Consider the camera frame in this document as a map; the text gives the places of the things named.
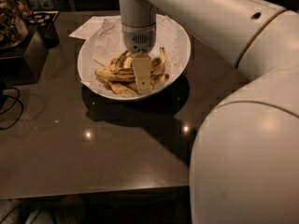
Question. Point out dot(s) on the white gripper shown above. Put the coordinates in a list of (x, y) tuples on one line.
[(137, 38)]

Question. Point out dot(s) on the spotted yellow banana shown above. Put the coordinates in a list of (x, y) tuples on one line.
[(121, 67)]

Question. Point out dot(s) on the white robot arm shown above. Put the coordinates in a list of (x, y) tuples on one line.
[(245, 158)]

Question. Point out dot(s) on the white ceramic bowl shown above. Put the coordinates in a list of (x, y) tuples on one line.
[(100, 48)]

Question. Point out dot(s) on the white paper towel liner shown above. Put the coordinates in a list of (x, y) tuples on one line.
[(105, 65)]

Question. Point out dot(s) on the white paper sheet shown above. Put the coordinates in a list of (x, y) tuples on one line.
[(93, 25)]

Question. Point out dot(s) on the dark square coaster holder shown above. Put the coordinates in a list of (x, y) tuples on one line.
[(44, 23)]

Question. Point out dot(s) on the dark wooden box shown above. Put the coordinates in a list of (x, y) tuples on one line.
[(24, 64)]

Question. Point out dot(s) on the glass jar with snacks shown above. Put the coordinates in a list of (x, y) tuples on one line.
[(13, 29)]

